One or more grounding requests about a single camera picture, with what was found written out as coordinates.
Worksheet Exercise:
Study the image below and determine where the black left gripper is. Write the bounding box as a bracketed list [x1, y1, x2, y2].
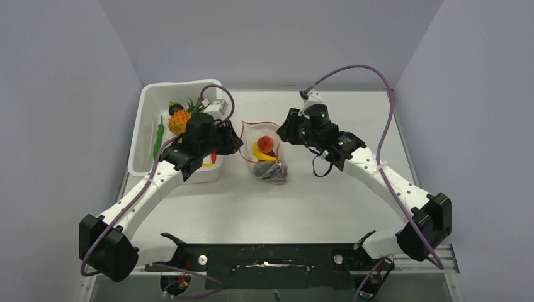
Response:
[200, 120, 242, 157]

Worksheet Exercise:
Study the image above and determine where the clear zip top bag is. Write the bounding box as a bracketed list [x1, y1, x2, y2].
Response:
[239, 121, 288, 185]

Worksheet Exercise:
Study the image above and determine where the yellow toy banana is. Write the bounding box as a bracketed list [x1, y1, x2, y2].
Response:
[252, 142, 278, 162]

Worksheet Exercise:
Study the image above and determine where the orange toy peach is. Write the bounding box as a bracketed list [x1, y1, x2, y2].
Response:
[256, 135, 275, 154]

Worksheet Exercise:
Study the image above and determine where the purple toy grape bunch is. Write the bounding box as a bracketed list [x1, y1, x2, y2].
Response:
[252, 162, 288, 185]

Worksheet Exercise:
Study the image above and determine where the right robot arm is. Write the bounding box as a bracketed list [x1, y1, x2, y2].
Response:
[277, 104, 452, 269]

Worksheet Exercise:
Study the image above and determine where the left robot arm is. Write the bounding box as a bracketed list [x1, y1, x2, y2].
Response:
[79, 113, 243, 282]

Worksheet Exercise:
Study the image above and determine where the orange toy pineapple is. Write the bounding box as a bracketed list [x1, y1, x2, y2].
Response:
[168, 98, 205, 136]

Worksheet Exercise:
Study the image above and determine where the dark toy mangosteen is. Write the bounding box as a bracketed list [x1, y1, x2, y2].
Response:
[168, 101, 183, 117]

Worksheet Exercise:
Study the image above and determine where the white plastic bin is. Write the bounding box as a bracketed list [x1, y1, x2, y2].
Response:
[128, 79, 229, 177]

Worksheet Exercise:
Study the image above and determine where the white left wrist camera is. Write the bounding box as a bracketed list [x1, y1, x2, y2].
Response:
[202, 99, 229, 120]

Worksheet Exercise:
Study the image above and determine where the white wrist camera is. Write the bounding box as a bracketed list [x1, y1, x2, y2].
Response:
[299, 89, 323, 116]
[202, 99, 229, 120]

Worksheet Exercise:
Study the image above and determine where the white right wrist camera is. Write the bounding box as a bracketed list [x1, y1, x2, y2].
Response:
[299, 89, 323, 116]

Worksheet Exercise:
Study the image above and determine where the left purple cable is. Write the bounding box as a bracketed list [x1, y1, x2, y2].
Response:
[80, 84, 236, 277]

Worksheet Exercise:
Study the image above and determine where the purple cable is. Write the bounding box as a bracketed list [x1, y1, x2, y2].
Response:
[299, 64, 445, 271]
[80, 84, 236, 277]

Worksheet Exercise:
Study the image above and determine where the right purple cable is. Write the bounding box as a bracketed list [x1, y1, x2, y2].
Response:
[299, 64, 445, 271]

